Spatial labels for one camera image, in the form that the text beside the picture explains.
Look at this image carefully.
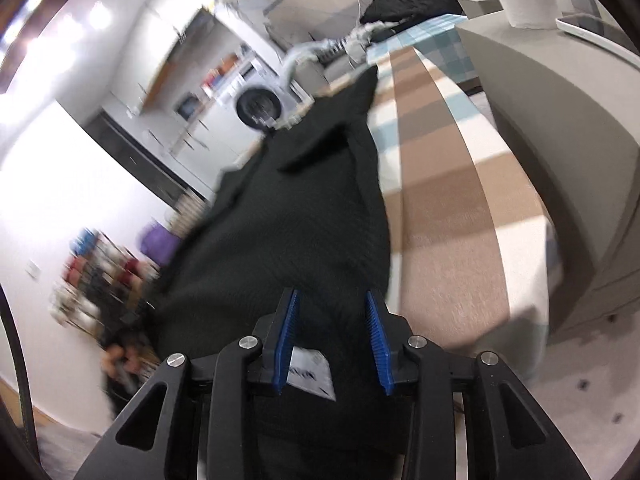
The black knit sweater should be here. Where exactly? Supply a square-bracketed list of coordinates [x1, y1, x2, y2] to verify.
[145, 67, 431, 480]

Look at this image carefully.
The white patterned rug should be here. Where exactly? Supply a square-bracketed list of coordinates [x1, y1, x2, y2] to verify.
[530, 320, 640, 462]

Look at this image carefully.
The white washing machine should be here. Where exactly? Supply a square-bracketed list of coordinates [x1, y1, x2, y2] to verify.
[235, 82, 311, 132]

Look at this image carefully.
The purple bag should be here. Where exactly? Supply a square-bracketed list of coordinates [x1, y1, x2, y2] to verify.
[140, 222, 184, 269]

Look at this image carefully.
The beige low table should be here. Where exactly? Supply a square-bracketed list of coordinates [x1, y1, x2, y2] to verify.
[457, 0, 640, 342]

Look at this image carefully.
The black cable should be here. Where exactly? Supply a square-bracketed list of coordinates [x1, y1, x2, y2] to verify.
[0, 285, 39, 461]

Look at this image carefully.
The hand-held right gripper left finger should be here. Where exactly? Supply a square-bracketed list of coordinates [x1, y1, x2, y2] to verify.
[74, 287, 302, 480]

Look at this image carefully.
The white wall cabinet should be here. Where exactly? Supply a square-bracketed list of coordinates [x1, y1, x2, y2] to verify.
[140, 0, 217, 107]

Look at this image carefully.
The black cooking pot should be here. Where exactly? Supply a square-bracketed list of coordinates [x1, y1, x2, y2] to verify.
[177, 92, 204, 119]

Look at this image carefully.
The plaid tablecloth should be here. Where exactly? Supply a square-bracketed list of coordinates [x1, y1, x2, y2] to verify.
[320, 12, 558, 356]

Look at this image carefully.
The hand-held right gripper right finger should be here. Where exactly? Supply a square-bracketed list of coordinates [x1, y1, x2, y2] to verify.
[366, 290, 593, 480]

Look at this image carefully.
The woven laundry basket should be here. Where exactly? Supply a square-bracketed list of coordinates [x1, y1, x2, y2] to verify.
[175, 192, 211, 241]

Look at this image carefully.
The white blanket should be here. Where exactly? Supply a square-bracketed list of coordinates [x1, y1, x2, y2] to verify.
[280, 40, 346, 86]

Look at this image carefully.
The dark door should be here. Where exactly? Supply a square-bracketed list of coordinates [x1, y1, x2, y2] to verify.
[85, 112, 202, 207]

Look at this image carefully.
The beige sofa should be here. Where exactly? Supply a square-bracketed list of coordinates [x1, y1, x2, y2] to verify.
[295, 35, 376, 99]

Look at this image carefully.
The white garment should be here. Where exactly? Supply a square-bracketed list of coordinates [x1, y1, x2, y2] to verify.
[345, 22, 397, 59]

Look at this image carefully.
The wooden shoe rack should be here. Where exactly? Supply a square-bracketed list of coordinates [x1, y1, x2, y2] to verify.
[50, 227, 161, 352]

